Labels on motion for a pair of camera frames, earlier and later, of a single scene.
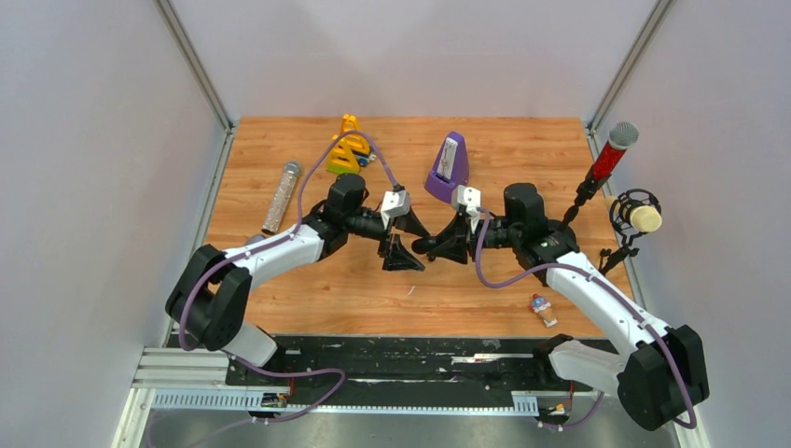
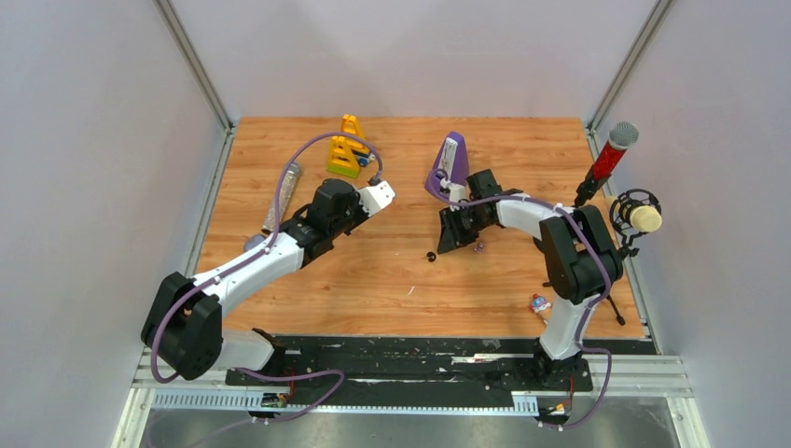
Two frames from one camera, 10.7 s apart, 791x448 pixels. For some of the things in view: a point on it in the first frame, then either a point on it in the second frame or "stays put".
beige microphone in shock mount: (633, 213) stays put
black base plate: (399, 363) stays put
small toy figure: (541, 305) stays put
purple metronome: (450, 168) stays put
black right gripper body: (498, 233) to (489, 225)
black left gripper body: (370, 226) to (353, 216)
